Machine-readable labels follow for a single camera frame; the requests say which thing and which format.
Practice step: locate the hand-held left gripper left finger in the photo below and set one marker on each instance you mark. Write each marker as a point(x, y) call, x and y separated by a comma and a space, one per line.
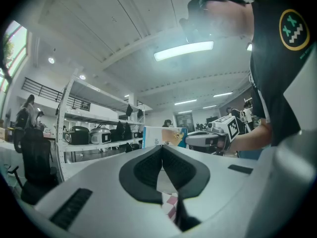
point(141, 172)

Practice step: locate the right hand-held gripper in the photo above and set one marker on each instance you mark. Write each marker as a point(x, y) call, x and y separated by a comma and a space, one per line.
point(229, 128)

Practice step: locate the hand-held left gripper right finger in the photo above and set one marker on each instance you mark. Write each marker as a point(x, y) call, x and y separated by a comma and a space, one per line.
point(188, 172)

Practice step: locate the blue illustrated booklet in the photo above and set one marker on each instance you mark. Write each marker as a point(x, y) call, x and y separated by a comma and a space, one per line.
point(158, 137)

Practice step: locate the person's right forearm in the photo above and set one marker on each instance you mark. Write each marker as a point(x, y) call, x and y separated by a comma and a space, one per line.
point(252, 137)

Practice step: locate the person's right hand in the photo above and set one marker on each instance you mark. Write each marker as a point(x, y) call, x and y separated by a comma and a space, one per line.
point(221, 146)

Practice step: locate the dark double door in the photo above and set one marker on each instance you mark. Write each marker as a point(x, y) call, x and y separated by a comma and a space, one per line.
point(184, 121)

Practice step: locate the long ceiling light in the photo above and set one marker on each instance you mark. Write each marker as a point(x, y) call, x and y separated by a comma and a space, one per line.
point(185, 101)
point(209, 106)
point(183, 49)
point(223, 94)

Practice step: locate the pink white checkered tablecloth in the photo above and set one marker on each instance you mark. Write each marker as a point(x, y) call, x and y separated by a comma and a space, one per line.
point(171, 202)

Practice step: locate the group of black hanging bags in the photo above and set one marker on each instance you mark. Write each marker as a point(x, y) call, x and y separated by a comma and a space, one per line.
point(120, 130)

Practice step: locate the silver kitchen appliance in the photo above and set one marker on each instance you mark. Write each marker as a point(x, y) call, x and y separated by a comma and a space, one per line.
point(100, 135)

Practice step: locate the white metal shelf rack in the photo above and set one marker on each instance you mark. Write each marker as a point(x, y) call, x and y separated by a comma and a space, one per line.
point(74, 146)

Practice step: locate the black kitchen appliance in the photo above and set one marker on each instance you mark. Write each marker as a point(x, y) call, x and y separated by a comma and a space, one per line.
point(76, 135)

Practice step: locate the person's black t-shirt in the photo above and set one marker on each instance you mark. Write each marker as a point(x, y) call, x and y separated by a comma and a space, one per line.
point(272, 71)

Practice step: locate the black office chair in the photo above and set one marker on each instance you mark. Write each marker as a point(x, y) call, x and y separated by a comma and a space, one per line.
point(37, 157)

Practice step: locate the round ceiling downlight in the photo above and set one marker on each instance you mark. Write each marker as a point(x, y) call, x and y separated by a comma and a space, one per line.
point(82, 77)
point(51, 60)

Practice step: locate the black balcony railing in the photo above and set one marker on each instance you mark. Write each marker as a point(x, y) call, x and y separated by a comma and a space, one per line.
point(49, 90)

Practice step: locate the person's head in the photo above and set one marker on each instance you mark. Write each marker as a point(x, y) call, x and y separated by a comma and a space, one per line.
point(230, 18)

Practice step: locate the large arched window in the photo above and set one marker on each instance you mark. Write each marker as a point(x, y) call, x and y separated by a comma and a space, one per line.
point(15, 48)

